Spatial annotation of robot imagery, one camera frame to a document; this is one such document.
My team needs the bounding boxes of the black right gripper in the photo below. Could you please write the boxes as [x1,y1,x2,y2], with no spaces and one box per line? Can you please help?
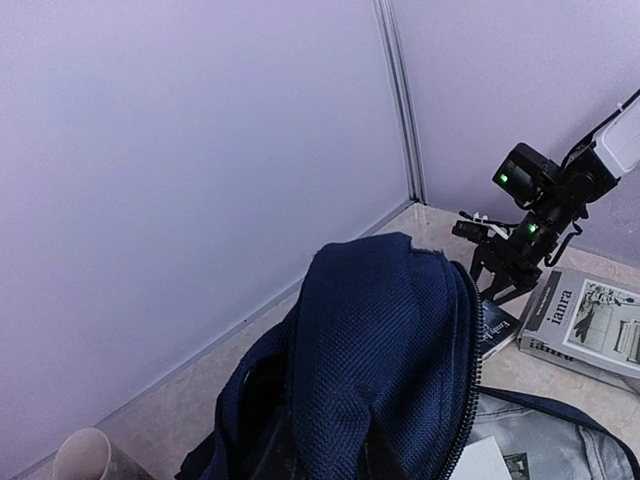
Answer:
[470,227,550,304]

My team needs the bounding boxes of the navy blue student backpack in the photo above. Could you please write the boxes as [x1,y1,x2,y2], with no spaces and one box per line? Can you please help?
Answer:
[178,233,639,479]

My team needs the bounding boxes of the white barcode booklet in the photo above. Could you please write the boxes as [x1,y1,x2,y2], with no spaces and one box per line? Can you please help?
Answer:
[449,436,511,480]

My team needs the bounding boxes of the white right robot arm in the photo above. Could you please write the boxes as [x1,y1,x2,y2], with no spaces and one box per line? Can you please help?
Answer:
[452,94,639,305]

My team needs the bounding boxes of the dark blue cover book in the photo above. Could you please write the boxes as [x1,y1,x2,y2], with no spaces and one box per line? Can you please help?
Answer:
[479,300,522,361]

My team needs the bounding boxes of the grey ianra book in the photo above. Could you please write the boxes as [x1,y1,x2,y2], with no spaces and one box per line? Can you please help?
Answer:
[518,267,639,393]

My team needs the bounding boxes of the white floral paper cup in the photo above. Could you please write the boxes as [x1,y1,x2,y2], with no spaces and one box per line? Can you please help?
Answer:
[53,428,112,480]

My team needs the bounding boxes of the right aluminium frame post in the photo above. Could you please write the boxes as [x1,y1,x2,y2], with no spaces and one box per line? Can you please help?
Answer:
[372,0,428,204]

